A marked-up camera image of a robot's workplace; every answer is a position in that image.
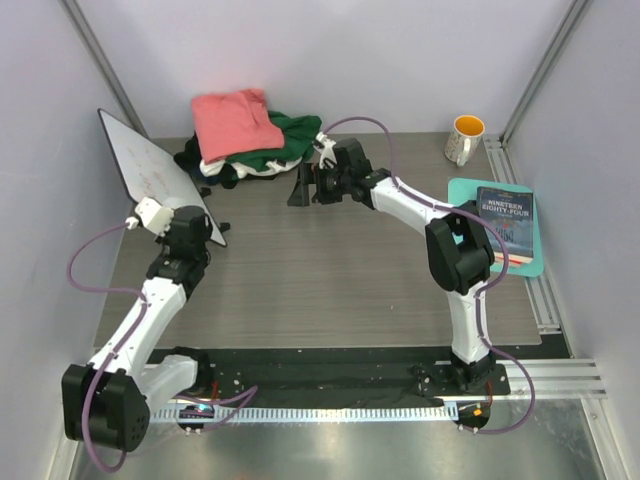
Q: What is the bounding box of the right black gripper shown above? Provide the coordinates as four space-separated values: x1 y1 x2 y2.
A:
288 164 351 209

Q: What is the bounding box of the white dry-erase board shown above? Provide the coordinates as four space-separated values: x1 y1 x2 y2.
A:
97 108 227 247

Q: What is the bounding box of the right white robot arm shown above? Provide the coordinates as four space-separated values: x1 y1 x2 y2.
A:
288 133 495 395

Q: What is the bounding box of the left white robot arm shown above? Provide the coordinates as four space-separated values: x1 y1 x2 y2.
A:
61 198 214 453

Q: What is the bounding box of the green t shirt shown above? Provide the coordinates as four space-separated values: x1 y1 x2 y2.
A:
226 110 322 170

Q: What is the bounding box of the white t shirt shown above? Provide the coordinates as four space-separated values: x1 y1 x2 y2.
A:
199 158 302 179

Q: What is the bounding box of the black t shirt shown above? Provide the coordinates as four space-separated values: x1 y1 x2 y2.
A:
173 134 239 189

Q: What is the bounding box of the pink t shirt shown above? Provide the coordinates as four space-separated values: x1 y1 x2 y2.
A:
191 88 285 164

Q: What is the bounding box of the teal tray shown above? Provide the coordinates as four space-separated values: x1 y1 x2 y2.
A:
448 178 544 278

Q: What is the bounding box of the yellow white mug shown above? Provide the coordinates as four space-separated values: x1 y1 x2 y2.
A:
444 115 485 167

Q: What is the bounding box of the blue 1984 book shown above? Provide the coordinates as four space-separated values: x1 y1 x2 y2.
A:
476 186 534 258

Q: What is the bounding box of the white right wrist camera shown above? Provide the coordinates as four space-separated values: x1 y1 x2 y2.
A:
313 131 337 169

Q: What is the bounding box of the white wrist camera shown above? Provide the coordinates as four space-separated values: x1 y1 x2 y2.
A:
125 197 174 237
313 131 337 169

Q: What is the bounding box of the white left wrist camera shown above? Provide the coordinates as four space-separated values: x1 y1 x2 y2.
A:
125 197 174 237

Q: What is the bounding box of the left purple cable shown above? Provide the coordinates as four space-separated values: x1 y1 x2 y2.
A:
67 222 149 472

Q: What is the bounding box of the purple cable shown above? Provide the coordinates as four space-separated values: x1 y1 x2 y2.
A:
319 115 537 435
67 222 149 472

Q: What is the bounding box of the white slotted cable duct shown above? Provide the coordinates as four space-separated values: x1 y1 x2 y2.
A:
151 402 459 424

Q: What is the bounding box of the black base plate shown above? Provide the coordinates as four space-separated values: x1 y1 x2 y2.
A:
149 344 512 407

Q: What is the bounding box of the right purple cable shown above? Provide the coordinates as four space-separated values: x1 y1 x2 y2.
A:
319 115 537 435

